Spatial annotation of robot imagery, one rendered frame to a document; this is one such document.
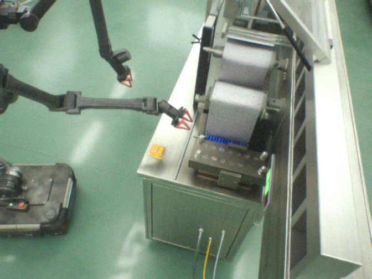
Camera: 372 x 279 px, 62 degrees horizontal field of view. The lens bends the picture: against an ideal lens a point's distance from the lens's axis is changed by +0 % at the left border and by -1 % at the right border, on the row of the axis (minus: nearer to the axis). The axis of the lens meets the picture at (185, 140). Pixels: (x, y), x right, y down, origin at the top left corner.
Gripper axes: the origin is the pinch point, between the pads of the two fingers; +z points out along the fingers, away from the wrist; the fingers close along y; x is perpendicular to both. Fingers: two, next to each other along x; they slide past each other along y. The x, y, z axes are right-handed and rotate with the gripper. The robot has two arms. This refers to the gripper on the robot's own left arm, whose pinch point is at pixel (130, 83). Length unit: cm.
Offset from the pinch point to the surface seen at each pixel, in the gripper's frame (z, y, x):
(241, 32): -7, -9, -70
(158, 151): 18.8, -43.0, -8.2
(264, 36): -2, -13, -80
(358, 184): 5, -98, -89
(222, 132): 22, -42, -44
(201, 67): 6.6, -4.1, -43.1
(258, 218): 129, -42, -35
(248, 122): 18, -45, -59
